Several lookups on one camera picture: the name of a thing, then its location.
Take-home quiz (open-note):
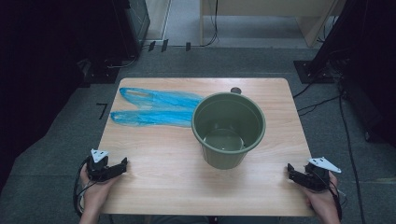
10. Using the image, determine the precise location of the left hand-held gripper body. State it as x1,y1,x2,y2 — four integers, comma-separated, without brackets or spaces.
86,148,110,183

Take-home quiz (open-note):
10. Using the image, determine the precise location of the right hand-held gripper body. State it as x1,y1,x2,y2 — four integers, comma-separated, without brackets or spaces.
304,157,342,191

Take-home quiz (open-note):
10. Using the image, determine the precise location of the blue plastic bag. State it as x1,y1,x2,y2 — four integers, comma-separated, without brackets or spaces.
109,87,205,129

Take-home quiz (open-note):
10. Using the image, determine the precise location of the green plastic bucket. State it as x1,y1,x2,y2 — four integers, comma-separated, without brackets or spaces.
191,91,267,171

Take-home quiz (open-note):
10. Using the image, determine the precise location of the person's right hand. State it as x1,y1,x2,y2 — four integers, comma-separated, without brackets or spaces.
302,172,340,216

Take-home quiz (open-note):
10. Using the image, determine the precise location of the person's left hand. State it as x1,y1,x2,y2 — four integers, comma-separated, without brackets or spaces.
78,170,120,216

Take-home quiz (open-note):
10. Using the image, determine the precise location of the black stand base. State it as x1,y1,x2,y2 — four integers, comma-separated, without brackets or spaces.
77,57,120,89

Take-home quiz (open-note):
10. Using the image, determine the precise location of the black metal stand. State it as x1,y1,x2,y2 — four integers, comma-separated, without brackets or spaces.
293,0,375,85

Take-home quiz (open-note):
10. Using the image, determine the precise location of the black curtain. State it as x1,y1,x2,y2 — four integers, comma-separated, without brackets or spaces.
0,0,132,195

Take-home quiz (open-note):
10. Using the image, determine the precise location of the dark curtain with equipment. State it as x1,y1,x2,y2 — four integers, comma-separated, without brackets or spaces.
340,0,396,147

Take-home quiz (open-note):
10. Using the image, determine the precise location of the dark cabinet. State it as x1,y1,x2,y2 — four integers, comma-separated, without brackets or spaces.
110,0,151,60

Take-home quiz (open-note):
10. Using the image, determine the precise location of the white panel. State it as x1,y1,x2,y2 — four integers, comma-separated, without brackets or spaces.
144,0,173,42

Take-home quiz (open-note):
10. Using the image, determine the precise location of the light wooden desk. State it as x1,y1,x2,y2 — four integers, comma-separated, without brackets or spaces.
199,0,347,49

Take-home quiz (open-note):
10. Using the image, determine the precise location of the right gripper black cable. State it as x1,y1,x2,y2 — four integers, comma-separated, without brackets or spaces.
312,172,347,222

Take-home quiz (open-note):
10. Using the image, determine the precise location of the long black floor cable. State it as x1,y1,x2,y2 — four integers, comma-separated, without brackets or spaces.
336,88,367,224

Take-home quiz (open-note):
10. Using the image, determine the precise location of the white floor cable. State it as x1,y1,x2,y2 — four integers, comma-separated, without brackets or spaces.
106,55,138,70

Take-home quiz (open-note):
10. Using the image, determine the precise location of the black hanging cable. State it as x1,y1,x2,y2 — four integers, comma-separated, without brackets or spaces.
204,0,220,48

